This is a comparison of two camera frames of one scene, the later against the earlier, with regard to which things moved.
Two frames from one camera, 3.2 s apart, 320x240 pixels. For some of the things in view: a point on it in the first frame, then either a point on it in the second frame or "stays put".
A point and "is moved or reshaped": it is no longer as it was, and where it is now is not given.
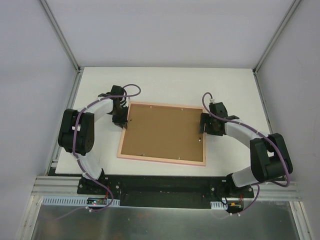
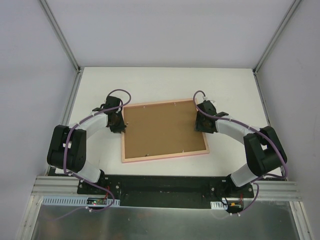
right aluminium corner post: x=275 y=36 stays put
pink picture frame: x=163 y=133 is moved or reshaped
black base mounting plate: x=147 y=191 stays put
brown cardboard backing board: x=164 y=132 is moved or reshaped
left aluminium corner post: x=60 y=34 stays put
